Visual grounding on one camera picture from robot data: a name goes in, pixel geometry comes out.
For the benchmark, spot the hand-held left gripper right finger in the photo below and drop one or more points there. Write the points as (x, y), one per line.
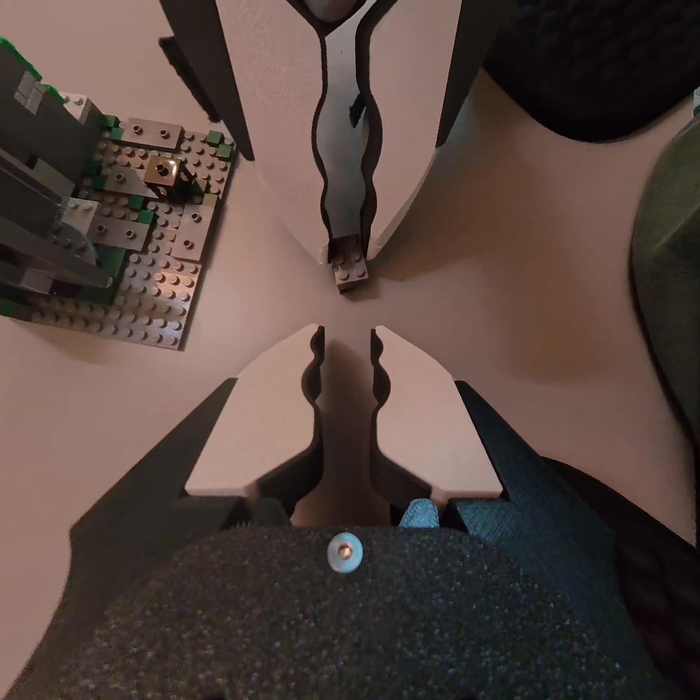
(432, 437)

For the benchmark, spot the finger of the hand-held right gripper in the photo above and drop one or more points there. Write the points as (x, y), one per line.
(410, 109)
(273, 109)

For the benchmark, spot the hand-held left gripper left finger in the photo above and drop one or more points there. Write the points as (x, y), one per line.
(257, 437)

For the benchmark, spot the dark grey toy brick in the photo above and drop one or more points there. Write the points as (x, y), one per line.
(349, 265)

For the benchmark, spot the grey desk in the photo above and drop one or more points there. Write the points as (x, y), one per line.
(492, 246)

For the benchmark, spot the grey toy brick build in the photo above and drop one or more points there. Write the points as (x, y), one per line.
(164, 262)

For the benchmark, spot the black knit cloth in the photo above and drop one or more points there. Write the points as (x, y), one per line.
(656, 574)

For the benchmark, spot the person's olive green garment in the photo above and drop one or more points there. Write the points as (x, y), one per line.
(672, 262)

